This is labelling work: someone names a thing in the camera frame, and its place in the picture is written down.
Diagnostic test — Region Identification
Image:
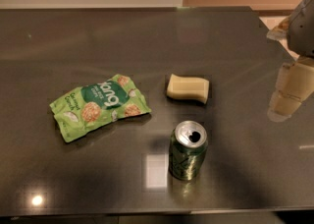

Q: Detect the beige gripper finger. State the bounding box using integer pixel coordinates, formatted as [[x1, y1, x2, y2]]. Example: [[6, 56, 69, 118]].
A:
[[267, 17, 290, 41], [267, 56, 314, 122]]

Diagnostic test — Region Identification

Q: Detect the green soda can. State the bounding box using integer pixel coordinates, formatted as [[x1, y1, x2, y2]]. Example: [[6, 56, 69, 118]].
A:
[[169, 121, 208, 181]]

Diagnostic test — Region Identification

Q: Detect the beige sponge block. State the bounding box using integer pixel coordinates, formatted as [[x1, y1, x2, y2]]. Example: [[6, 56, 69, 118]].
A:
[[167, 74, 210, 104]]

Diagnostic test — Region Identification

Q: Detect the green snack bag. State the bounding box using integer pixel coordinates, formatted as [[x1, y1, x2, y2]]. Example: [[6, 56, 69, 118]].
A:
[[50, 74, 151, 142]]

